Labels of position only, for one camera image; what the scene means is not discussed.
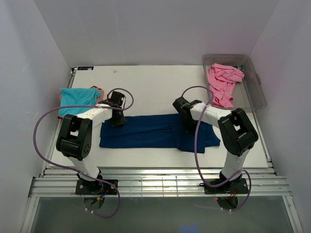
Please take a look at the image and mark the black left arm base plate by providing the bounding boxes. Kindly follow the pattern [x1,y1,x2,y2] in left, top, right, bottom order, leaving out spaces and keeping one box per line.
[75,180,119,196]

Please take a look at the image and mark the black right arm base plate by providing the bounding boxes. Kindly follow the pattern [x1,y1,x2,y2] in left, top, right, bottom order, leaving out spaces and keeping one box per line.
[199,178,249,194]

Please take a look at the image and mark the clear plastic bin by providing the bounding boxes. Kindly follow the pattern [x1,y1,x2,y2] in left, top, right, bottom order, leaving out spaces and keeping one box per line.
[202,54,266,112]

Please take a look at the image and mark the pink t shirt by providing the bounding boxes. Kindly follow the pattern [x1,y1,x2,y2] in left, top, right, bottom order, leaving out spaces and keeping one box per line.
[207,63,244,108]

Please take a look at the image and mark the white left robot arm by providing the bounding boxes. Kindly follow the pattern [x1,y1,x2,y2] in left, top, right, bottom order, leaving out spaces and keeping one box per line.
[56,91,126,195]

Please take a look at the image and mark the turquoise folded t shirt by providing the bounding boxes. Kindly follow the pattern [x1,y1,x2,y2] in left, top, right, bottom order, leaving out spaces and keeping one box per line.
[58,87,101,118]

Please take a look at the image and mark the blue label sticker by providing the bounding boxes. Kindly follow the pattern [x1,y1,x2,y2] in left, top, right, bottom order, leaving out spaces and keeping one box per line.
[77,67,94,70]

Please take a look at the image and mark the navy blue t shirt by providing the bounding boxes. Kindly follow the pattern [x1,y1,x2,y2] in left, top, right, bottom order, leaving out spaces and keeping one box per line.
[99,113,221,154]

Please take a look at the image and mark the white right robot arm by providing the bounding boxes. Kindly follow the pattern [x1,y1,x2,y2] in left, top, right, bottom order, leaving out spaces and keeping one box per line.
[173,97,259,193]

